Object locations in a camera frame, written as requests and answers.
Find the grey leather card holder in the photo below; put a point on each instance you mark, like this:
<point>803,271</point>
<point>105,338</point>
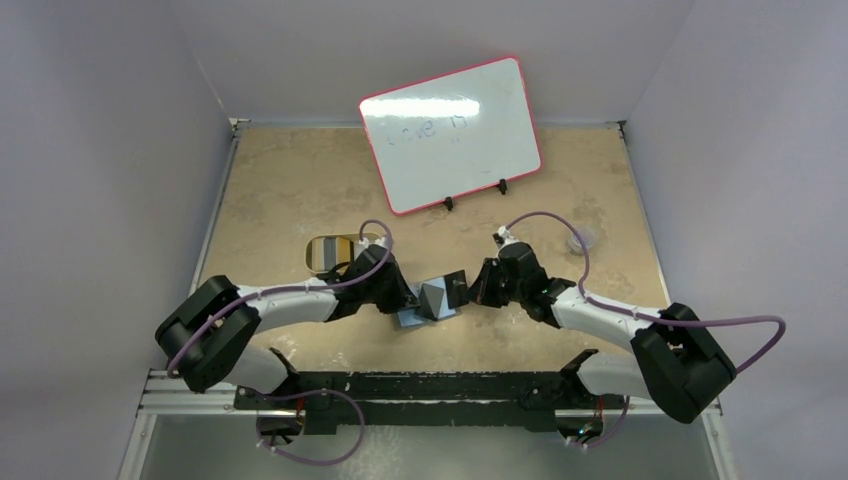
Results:
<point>407,318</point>

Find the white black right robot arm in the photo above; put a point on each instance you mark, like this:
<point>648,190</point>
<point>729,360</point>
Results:
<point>673,361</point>

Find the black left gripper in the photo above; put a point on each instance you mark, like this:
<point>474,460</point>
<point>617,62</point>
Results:
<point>402,297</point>

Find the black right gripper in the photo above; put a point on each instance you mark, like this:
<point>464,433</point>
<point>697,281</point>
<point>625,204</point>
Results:
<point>481,285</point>

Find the small clear plastic cup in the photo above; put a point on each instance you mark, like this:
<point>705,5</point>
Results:
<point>582,241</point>

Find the beige plastic tray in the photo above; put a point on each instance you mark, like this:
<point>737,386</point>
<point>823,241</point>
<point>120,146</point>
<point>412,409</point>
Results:
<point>360,242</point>

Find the black credit card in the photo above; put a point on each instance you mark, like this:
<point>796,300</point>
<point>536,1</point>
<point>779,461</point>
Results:
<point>433,304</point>
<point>456,289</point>

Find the red framed whiteboard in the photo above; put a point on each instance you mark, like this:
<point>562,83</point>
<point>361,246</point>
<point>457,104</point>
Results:
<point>452,135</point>

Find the aluminium frame rail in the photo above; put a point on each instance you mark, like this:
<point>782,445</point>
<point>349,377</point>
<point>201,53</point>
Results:
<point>185,391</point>

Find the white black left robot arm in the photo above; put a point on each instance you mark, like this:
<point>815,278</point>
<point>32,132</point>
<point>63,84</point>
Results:
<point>207,339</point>

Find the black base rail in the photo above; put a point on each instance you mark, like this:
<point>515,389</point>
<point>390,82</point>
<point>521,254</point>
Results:
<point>346,411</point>

